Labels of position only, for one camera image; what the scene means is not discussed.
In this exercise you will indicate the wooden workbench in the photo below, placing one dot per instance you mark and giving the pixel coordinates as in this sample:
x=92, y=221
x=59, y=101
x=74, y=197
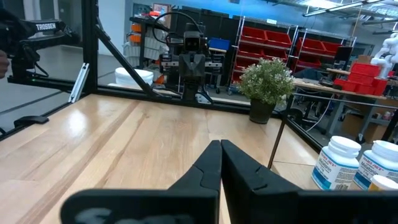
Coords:
x=329, y=88

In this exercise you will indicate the large white supplement bottle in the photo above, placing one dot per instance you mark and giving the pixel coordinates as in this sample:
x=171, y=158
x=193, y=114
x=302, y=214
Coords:
x=335, y=165

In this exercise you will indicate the potted green plant black pot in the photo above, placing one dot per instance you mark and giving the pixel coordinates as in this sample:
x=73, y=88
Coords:
x=265, y=87

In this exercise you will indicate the silver aluminium profile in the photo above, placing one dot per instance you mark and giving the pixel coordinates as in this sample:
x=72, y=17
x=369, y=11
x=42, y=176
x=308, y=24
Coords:
x=78, y=83

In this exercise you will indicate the wooden shelf black metal frame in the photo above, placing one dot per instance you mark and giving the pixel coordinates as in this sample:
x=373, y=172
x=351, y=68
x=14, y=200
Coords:
x=295, y=171

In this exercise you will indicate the cardboard box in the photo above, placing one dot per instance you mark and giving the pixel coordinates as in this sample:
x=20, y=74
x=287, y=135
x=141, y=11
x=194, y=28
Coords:
x=376, y=132

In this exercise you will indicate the black table clamp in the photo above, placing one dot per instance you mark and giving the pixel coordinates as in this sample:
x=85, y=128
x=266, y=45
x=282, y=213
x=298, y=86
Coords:
x=29, y=120

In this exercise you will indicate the white round tub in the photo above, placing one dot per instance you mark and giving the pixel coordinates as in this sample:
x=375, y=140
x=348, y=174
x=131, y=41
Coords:
x=133, y=77

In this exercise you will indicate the white robot figure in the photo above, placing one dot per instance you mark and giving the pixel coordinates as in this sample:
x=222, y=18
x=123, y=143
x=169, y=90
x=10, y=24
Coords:
x=387, y=54

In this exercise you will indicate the metal rack red bins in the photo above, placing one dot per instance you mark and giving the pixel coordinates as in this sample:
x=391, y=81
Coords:
x=314, y=49
x=261, y=46

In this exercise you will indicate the black aluminium table frame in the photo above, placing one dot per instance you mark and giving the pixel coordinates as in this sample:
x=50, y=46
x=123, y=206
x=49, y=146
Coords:
x=90, y=46

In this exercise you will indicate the person's hand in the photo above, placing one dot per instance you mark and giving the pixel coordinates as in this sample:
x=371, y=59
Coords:
x=3, y=63

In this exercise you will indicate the black robot manipulator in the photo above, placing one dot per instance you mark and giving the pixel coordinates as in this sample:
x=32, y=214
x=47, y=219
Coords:
x=28, y=37

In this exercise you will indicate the long ceiling light strip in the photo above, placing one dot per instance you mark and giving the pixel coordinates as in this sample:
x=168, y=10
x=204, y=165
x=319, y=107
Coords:
x=339, y=7

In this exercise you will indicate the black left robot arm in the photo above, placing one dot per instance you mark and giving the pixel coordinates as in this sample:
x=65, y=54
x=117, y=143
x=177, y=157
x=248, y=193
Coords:
x=190, y=88

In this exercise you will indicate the grey rack orange bins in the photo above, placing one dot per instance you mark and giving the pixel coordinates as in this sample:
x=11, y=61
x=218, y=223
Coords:
x=146, y=43

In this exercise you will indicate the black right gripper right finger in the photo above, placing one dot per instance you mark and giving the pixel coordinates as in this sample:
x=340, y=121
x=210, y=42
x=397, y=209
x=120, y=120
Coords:
x=280, y=208

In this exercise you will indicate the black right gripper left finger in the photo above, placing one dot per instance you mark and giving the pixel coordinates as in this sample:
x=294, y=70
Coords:
x=174, y=205

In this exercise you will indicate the orange pill bottle white cap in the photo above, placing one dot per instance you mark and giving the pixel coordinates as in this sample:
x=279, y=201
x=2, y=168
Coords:
x=383, y=183

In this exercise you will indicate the white melatonin bottle blue label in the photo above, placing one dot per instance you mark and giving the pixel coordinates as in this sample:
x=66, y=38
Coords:
x=377, y=166

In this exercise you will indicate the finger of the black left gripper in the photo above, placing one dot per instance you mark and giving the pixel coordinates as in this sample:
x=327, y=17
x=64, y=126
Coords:
x=186, y=67
x=196, y=67

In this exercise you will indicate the blue plastic bin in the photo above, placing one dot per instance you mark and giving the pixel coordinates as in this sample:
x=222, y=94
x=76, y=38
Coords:
x=219, y=43

